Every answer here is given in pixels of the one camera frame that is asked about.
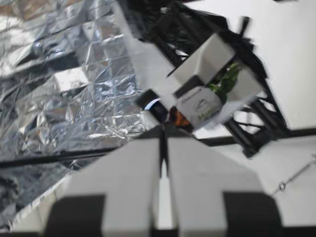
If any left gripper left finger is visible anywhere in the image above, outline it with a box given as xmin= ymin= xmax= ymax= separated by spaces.
xmin=43 ymin=124 xmax=164 ymax=237

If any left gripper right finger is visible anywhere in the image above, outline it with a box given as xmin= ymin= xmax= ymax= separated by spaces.
xmin=163 ymin=124 xmax=284 ymax=237

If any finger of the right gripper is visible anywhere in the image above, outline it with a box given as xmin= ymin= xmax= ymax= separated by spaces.
xmin=225 ymin=67 xmax=263 ymax=104

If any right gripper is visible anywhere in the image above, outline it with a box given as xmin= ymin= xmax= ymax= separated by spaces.
xmin=142 ymin=0 xmax=292 ymax=159

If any white and green candy wrapper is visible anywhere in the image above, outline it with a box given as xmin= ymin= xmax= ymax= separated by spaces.
xmin=174 ymin=63 xmax=245 ymax=129

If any brown candy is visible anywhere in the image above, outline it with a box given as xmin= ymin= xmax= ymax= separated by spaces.
xmin=169 ymin=108 xmax=192 ymax=128

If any crinkled silver foil sheet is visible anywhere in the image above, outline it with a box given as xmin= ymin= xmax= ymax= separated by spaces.
xmin=0 ymin=0 xmax=154 ymax=223

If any fixed camera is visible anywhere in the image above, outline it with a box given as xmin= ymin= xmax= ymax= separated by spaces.
xmin=136 ymin=89 xmax=170 ymax=123

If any metal wire with eyelet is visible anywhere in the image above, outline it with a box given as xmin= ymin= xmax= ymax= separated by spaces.
xmin=269 ymin=154 xmax=316 ymax=197

